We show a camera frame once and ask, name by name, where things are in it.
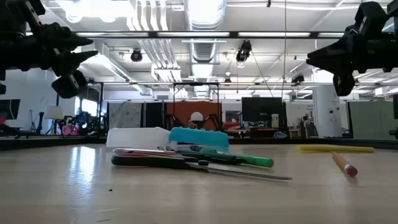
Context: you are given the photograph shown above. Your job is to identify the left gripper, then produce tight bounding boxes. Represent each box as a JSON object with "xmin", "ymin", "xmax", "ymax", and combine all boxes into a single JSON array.
[{"xmin": 0, "ymin": 0, "xmax": 99, "ymax": 77}]

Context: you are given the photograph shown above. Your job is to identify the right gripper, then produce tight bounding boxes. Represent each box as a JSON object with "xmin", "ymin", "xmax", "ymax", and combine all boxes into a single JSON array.
[{"xmin": 306, "ymin": 1, "xmax": 398, "ymax": 76}]

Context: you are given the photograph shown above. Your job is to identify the long yellow stick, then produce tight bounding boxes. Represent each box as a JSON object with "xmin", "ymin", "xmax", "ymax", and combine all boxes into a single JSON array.
[{"xmin": 297, "ymin": 144, "xmax": 375, "ymax": 154}]

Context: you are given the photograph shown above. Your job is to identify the yellow pencil with red eraser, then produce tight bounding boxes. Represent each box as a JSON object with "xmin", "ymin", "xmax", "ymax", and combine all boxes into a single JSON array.
[{"xmin": 331, "ymin": 151, "xmax": 359, "ymax": 178}]

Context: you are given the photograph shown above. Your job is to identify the green marker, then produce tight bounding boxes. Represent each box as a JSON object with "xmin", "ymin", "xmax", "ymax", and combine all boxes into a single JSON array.
[{"xmin": 198, "ymin": 148, "xmax": 275, "ymax": 169}]

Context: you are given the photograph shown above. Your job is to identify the black and red scissors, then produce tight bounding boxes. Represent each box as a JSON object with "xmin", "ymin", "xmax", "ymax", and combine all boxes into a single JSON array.
[{"xmin": 111, "ymin": 148, "xmax": 293, "ymax": 182}]

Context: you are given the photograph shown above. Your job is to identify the lilac grey pen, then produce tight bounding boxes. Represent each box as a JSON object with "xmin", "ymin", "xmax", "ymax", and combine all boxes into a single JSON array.
[{"xmin": 157, "ymin": 143, "xmax": 203, "ymax": 154}]

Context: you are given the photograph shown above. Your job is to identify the teal plastic box lid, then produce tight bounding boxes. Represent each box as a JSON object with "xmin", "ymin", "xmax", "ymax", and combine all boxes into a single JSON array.
[{"xmin": 169, "ymin": 126, "xmax": 230, "ymax": 152}]

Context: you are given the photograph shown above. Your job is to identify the white round pillar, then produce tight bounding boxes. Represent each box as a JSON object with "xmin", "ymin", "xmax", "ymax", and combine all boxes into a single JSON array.
[{"xmin": 312, "ymin": 85, "xmax": 343, "ymax": 139}]

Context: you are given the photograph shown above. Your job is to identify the white lampshade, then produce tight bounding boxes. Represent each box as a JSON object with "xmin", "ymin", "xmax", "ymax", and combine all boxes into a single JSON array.
[{"xmin": 43, "ymin": 105, "xmax": 65, "ymax": 121}]

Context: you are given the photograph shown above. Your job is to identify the green partition panel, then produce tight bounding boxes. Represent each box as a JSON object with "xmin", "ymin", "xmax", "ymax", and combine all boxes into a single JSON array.
[{"xmin": 348, "ymin": 101, "xmax": 394, "ymax": 140}]

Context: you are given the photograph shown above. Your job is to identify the pink bag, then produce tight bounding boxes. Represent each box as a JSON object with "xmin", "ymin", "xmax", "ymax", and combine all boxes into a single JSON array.
[{"xmin": 62, "ymin": 125, "xmax": 80, "ymax": 137}]

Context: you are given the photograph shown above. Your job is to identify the grey marbled panel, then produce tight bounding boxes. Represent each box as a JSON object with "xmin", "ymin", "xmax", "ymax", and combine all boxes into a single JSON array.
[{"xmin": 108, "ymin": 101, "xmax": 143, "ymax": 129}]

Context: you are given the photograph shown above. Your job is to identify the large black monitor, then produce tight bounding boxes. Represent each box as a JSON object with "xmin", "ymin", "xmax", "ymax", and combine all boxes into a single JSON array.
[{"xmin": 241, "ymin": 96, "xmax": 284, "ymax": 128}]

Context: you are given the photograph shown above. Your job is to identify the orange partition panel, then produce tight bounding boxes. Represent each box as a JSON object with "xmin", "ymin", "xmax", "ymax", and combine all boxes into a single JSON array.
[{"xmin": 165, "ymin": 101, "xmax": 222, "ymax": 131}]

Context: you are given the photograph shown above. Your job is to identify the white ball lamp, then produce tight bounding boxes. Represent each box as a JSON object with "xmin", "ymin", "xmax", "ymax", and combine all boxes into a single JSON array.
[{"xmin": 190, "ymin": 111, "xmax": 205, "ymax": 123}]

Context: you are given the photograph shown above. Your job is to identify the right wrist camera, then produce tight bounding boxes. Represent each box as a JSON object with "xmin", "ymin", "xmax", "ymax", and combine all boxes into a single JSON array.
[{"xmin": 332, "ymin": 73, "xmax": 356, "ymax": 97}]

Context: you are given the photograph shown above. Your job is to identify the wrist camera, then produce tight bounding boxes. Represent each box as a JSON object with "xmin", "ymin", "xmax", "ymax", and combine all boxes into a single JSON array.
[
  {"xmin": 51, "ymin": 70, "xmax": 88, "ymax": 100},
  {"xmin": 332, "ymin": 73, "xmax": 356, "ymax": 97}
]

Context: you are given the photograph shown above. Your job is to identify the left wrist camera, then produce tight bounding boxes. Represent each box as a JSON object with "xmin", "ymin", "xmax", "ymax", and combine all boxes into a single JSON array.
[{"xmin": 51, "ymin": 70, "xmax": 88, "ymax": 100}]

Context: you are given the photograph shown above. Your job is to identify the small black wall monitor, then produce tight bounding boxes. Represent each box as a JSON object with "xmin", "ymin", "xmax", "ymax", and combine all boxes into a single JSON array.
[{"xmin": 0, "ymin": 98, "xmax": 21, "ymax": 121}]

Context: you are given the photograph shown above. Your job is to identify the thin black rig frame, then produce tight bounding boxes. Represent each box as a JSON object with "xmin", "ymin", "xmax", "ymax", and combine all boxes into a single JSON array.
[{"xmin": 172, "ymin": 82, "xmax": 220, "ymax": 131}]

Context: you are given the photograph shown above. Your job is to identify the silver ventilation duct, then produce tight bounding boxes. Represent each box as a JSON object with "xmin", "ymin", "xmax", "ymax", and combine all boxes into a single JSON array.
[{"xmin": 185, "ymin": 0, "xmax": 228, "ymax": 99}]

